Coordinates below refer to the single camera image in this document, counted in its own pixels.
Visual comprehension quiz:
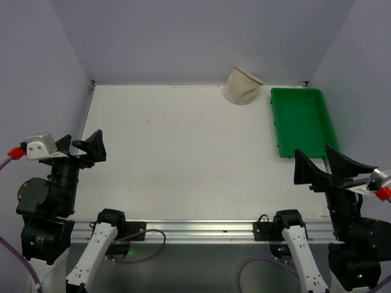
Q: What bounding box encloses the cream mesh laundry bag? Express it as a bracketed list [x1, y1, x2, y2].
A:
[223, 67, 264, 104]

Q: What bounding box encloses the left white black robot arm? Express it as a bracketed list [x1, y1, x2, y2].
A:
[16, 129, 126, 292]

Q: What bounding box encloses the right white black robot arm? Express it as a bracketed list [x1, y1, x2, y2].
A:
[271, 145, 390, 292]

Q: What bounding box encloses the green plastic tray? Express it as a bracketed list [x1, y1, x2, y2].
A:
[271, 87, 339, 159]

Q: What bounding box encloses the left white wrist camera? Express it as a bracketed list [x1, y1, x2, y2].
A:
[25, 132, 68, 161]

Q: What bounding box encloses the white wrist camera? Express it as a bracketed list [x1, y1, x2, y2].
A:
[25, 132, 68, 161]
[345, 168, 390, 197]

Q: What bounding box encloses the aluminium mounting rail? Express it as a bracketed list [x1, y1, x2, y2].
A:
[68, 218, 340, 245]

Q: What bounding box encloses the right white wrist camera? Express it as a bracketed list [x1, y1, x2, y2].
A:
[345, 168, 390, 197]

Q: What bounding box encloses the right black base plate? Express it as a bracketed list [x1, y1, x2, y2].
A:
[252, 214, 277, 242]

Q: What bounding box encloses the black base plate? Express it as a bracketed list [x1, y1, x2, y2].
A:
[252, 214, 277, 242]
[126, 221, 147, 241]

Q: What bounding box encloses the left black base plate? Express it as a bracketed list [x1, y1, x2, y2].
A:
[126, 221, 147, 241]

